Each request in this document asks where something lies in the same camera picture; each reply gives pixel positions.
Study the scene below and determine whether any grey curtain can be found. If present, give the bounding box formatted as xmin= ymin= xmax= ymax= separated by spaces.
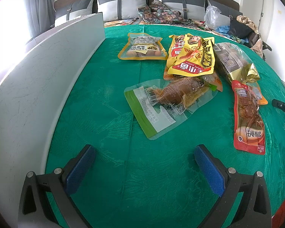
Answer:
xmin=25 ymin=0 xmax=55 ymax=38

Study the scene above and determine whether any orange chicken wing pack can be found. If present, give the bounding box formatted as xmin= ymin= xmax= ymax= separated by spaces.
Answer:
xmin=247 ymin=82 xmax=268 ymax=105

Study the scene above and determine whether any black bag on sofa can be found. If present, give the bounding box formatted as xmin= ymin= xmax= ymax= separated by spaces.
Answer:
xmin=228 ymin=15 xmax=272 ymax=53

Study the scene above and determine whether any red fluffy sleeve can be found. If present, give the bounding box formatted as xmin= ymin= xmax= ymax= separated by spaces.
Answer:
xmin=271 ymin=194 xmax=285 ymax=228

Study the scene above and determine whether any grey cushion middle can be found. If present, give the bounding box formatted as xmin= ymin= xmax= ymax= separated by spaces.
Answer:
xmin=97 ymin=0 xmax=147 ymax=22

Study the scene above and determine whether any gold walnut snack bag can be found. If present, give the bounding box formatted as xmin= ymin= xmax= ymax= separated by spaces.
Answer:
xmin=213 ymin=42 xmax=260 ymax=84

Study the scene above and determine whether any green tablecloth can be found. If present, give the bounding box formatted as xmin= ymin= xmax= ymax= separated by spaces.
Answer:
xmin=46 ymin=25 xmax=285 ymax=227

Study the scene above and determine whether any clear plastic bag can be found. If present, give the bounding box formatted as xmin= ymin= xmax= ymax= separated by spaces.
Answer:
xmin=204 ymin=6 xmax=221 ymax=29

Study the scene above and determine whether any white cardboard box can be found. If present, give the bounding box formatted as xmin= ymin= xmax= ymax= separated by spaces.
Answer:
xmin=0 ymin=13 xmax=105 ymax=227

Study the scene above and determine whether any yellow egg snack pouch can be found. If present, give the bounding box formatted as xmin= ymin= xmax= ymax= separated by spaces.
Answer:
xmin=118 ymin=33 xmax=168 ymax=60

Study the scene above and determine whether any clear green chicken leg pack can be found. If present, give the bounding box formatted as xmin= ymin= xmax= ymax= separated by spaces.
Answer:
xmin=124 ymin=77 xmax=218 ymax=140

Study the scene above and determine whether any yellow chicken feet snack bag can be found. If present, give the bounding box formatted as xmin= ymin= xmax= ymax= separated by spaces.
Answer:
xmin=167 ymin=33 xmax=215 ymax=77

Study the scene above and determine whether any orange tofu snack pack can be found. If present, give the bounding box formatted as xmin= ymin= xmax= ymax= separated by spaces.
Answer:
xmin=163 ymin=66 xmax=223 ymax=92

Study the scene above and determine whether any red spicy fish snack pack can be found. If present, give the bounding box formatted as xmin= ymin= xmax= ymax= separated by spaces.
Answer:
xmin=232 ymin=80 xmax=266 ymax=155

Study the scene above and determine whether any grey cushion right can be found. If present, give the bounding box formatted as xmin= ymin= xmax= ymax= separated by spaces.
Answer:
xmin=159 ymin=0 xmax=206 ymax=21

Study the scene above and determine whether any floral dark blanket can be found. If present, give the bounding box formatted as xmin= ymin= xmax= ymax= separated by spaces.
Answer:
xmin=137 ymin=0 xmax=183 ymax=24

